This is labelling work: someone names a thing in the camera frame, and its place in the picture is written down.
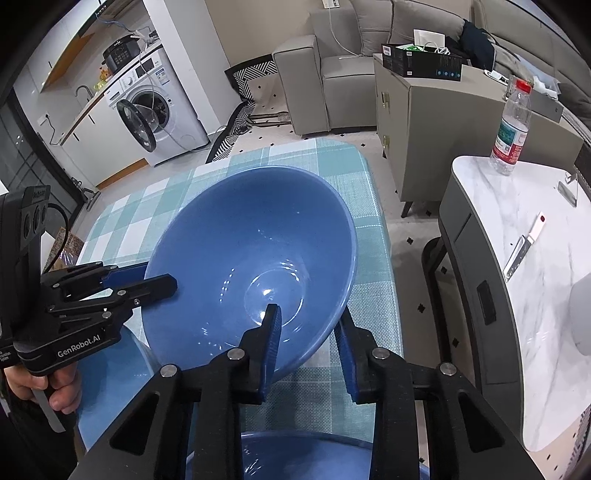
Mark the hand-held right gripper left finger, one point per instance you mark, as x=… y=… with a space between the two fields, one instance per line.
x=272 y=350

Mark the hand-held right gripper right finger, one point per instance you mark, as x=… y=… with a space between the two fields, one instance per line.
x=344 y=360

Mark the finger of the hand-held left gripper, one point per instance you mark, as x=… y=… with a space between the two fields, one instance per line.
x=157 y=284
x=124 y=274

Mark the blue bowl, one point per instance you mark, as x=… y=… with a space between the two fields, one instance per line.
x=300 y=457
x=254 y=221
x=124 y=369

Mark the person's left forearm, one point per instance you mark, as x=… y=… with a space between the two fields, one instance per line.
x=27 y=443

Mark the person's left hand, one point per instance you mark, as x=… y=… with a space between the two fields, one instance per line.
x=64 y=387

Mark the brown patterned board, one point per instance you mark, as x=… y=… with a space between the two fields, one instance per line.
x=69 y=247

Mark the upright floor mop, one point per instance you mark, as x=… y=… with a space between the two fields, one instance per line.
x=85 y=196

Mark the white kitchen counter cabinet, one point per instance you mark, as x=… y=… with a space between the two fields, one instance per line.
x=101 y=143

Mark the black framed glass door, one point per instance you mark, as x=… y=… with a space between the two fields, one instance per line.
x=27 y=152

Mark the white washing machine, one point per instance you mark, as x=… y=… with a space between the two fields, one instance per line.
x=180 y=115

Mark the black white patterned mat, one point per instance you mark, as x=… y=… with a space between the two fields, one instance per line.
x=235 y=129

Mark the kitchen faucet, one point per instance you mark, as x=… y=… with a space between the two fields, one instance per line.
x=83 y=92

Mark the teal checked tablecloth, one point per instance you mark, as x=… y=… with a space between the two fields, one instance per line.
x=323 y=161

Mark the yellow bottle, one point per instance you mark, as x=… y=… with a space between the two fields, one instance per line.
x=104 y=78

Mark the marble coffee table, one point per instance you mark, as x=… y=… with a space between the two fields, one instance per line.
x=545 y=323

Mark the black pressure cooker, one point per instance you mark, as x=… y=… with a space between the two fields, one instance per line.
x=120 y=53

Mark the grey sofa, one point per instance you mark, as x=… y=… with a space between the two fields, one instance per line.
x=300 y=83

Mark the beige side cabinet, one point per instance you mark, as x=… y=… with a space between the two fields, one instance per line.
x=438 y=129

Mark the clear water bottle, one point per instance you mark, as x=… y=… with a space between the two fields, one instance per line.
x=510 y=134

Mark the small metal stand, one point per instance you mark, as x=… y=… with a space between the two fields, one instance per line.
x=569 y=191

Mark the black box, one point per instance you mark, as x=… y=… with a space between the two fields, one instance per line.
x=415 y=64

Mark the grey sofa cushion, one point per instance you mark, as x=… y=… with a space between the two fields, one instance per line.
x=371 y=27
x=425 y=16

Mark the white box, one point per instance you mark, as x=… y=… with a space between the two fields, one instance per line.
x=427 y=37

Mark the dark cloth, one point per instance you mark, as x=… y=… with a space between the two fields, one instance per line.
x=475 y=41

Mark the white upper wall cabinet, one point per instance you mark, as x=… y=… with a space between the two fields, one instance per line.
x=78 y=41

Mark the wall power strip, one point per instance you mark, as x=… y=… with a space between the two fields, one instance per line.
x=330 y=3

